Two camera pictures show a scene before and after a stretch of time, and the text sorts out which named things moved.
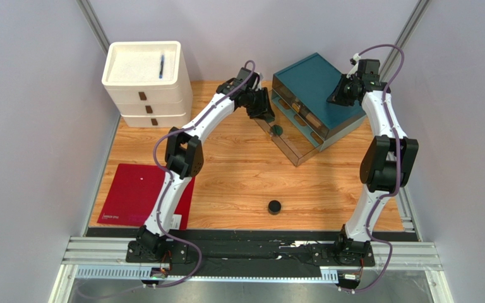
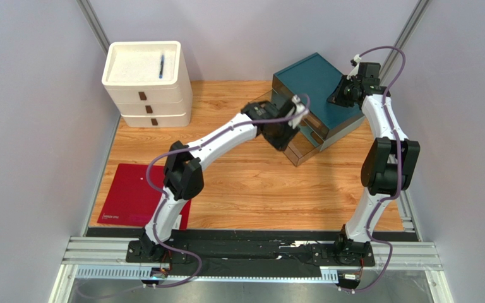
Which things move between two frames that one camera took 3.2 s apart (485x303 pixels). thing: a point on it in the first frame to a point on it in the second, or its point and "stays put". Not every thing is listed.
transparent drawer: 295,138 stays put
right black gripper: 339,94 stays put
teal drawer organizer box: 300,92 stays put
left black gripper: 264,106 to 280,144
